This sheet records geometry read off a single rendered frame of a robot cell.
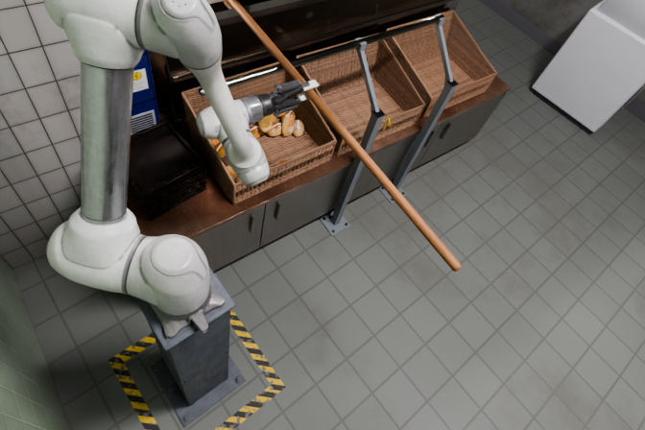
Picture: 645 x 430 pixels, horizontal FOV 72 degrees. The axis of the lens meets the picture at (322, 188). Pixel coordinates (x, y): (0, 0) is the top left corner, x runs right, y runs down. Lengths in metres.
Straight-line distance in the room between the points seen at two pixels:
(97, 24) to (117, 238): 0.49
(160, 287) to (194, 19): 0.61
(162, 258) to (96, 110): 0.36
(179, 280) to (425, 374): 1.68
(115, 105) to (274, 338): 1.62
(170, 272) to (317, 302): 1.45
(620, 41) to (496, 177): 1.27
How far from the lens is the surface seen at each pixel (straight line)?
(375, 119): 1.97
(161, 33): 0.92
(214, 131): 1.42
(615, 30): 3.87
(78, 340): 2.47
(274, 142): 2.23
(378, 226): 2.77
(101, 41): 0.97
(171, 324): 1.33
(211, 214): 1.98
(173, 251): 1.13
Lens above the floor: 2.27
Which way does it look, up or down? 54 degrees down
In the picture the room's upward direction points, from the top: 18 degrees clockwise
